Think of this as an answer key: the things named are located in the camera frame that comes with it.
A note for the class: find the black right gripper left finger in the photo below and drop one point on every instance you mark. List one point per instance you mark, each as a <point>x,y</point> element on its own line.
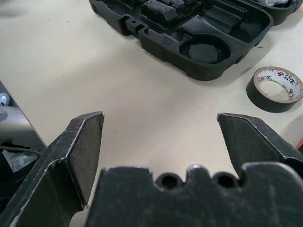
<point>59,165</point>

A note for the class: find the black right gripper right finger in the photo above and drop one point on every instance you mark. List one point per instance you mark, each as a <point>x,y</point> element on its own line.
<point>251,144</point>

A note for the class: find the black plastic tool case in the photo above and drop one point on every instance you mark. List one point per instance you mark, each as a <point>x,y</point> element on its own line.
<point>165,42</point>

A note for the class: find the black electrical tape roll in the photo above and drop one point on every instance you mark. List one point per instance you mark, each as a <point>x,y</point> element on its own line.
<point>265,101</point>

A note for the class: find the white sneaker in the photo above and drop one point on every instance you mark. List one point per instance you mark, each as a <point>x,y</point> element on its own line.
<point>3,99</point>

